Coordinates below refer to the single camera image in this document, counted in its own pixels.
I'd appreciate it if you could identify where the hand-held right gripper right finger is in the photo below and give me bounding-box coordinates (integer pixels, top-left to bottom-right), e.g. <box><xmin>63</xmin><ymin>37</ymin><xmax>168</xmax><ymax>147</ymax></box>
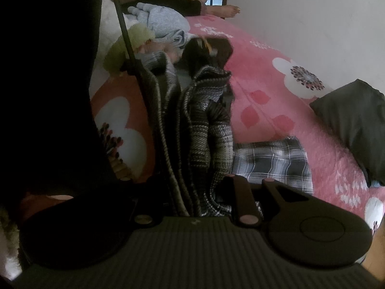
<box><xmin>221</xmin><ymin>173</ymin><xmax>319</xmax><ymax>227</ymax></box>

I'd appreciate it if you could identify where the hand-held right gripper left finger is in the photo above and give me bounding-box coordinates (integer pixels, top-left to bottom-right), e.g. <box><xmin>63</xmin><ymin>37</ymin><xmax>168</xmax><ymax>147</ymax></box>
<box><xmin>116</xmin><ymin>176</ymin><xmax>169</xmax><ymax>228</ymax></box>

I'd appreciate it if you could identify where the light grey garment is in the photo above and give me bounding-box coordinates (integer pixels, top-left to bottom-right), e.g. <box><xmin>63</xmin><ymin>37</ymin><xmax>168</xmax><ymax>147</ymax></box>
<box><xmin>128</xmin><ymin>2</ymin><xmax>193</xmax><ymax>49</ymax></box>

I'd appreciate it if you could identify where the pink floral blanket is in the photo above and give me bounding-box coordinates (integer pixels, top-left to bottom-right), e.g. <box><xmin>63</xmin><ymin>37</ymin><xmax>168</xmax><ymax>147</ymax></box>
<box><xmin>89</xmin><ymin>15</ymin><xmax>385</xmax><ymax>238</ymax></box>

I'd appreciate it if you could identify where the black rod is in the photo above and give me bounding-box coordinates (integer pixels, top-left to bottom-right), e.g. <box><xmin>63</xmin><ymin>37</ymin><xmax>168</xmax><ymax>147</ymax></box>
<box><xmin>105</xmin><ymin>0</ymin><xmax>145</xmax><ymax>76</ymax></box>

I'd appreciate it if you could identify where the dark grey pillow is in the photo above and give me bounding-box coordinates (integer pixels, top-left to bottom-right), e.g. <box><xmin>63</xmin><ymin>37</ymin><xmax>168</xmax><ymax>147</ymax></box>
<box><xmin>309</xmin><ymin>79</ymin><xmax>385</xmax><ymax>187</ymax></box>

